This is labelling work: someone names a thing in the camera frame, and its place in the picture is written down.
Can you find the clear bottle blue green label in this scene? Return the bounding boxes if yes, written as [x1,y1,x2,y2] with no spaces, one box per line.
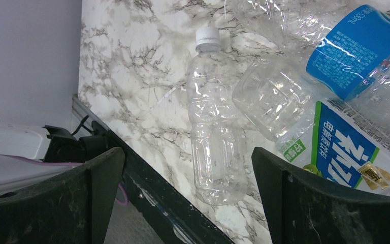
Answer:
[275,99,390,196]

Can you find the clear unlabeled bottle white cap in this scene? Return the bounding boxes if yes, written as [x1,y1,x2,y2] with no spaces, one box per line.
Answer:
[186,26,248,206]

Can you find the clear bottle bright blue label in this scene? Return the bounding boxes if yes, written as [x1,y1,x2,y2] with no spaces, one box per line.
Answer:
[231,1,390,133]

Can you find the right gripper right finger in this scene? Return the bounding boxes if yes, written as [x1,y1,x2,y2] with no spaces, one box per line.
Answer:
[251,147,390,243]

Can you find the black aluminium base frame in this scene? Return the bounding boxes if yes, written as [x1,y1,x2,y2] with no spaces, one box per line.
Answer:
[72,94,232,243]

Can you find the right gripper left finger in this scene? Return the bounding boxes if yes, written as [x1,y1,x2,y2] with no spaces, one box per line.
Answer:
[0,147,125,243]

